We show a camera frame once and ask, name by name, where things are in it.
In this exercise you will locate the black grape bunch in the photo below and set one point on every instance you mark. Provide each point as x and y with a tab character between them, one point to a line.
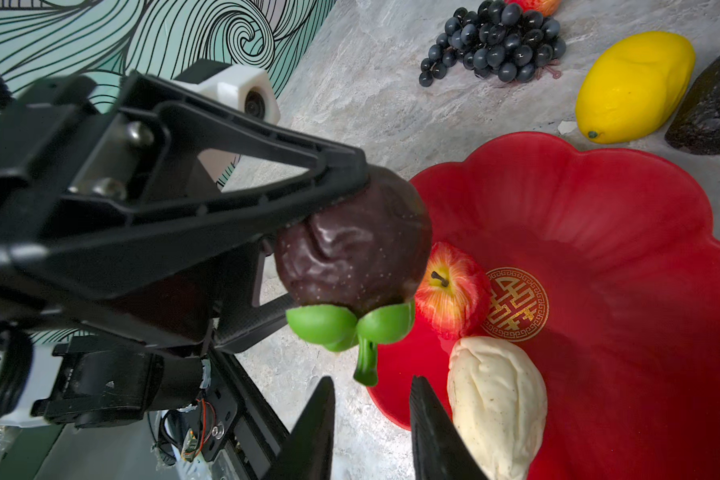
497	40

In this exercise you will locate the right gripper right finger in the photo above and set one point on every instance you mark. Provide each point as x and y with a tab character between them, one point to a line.
437	448

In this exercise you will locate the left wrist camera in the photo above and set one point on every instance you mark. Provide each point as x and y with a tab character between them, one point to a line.
244	88

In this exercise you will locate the dark purple mangosteen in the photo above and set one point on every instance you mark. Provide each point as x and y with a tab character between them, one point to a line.
353	270

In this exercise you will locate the dark avocado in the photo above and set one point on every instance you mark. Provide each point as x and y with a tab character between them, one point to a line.
696	127

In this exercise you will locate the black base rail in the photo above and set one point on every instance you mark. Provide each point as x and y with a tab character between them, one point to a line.
231	432

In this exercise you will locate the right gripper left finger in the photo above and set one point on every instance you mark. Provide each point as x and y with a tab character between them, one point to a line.
308	451

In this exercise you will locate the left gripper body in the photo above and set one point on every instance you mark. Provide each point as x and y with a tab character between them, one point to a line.
100	215

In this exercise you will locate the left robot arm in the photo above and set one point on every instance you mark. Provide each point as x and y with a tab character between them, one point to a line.
70	374

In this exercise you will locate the large yellow lemon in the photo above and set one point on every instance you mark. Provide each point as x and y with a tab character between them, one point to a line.
634	87

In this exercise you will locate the beige pear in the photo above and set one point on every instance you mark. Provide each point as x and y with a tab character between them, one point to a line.
499	405

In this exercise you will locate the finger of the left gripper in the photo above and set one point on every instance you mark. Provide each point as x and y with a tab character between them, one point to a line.
283	175
245	320

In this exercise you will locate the red flower-shaped fruit bowl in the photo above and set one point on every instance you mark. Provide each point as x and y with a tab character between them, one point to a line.
606	272

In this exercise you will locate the red strawberry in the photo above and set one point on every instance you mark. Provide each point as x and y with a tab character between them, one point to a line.
545	7

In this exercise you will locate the red apple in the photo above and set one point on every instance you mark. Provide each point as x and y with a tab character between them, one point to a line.
453	298

